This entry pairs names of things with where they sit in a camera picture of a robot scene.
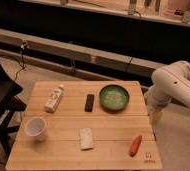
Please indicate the white plastic bottle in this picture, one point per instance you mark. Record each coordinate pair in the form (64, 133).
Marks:
(54, 99)

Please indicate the black remote control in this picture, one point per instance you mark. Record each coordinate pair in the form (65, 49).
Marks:
(89, 103)

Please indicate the white folded cloth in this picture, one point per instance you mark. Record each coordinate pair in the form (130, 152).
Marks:
(86, 139)

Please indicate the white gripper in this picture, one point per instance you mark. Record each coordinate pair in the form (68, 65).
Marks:
(155, 114)

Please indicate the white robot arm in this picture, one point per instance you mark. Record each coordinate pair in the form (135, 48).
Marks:
(169, 82)

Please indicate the black office chair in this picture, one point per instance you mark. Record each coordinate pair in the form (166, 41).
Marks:
(9, 104)

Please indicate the green bowl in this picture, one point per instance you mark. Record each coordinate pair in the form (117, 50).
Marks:
(114, 97)

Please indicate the white paper cup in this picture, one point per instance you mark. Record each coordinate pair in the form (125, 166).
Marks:
(36, 128)

